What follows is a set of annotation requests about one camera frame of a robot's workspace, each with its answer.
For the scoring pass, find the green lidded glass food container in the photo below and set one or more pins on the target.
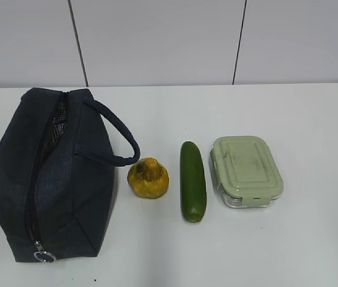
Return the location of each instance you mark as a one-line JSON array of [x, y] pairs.
[[245, 172]]

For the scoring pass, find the dark blue insulated lunch bag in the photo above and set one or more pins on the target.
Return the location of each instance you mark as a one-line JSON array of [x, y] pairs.
[[58, 157]]

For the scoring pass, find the green cucumber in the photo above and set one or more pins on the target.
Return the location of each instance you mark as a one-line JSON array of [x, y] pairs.
[[192, 183]]

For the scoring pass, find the yellow toy pumpkin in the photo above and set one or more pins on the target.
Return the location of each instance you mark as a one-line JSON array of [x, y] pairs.
[[148, 178]]

